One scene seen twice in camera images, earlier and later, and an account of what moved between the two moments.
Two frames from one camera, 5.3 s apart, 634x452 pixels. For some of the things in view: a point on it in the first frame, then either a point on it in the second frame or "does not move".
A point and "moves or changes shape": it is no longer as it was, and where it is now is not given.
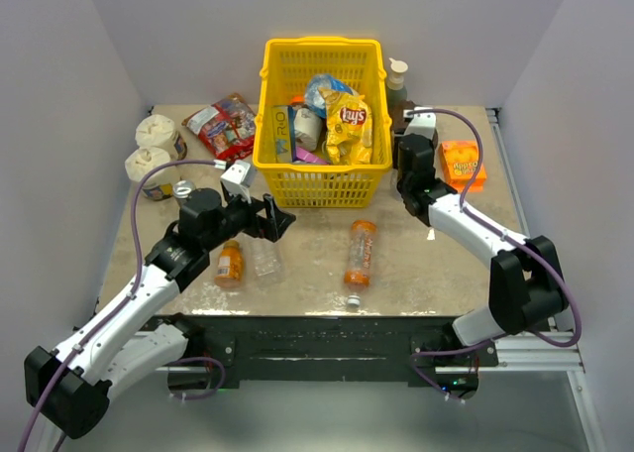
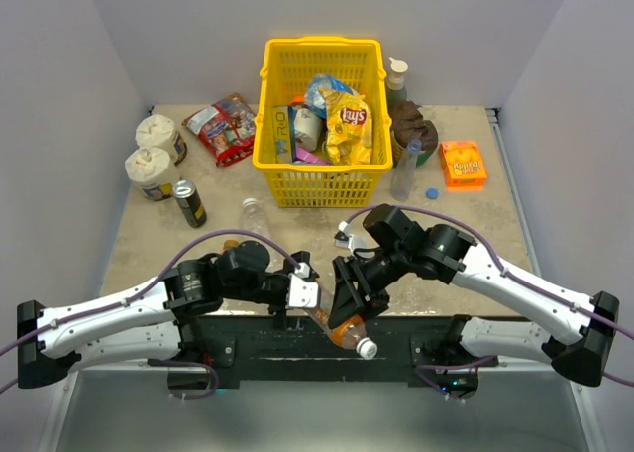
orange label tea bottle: [358, 275] moves or changes shape
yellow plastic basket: [287, 67] does not move
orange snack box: [459, 162] does not move
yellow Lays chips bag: [349, 134] does not move
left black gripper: [272, 226] → [278, 309]
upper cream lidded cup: [157, 130] does not move
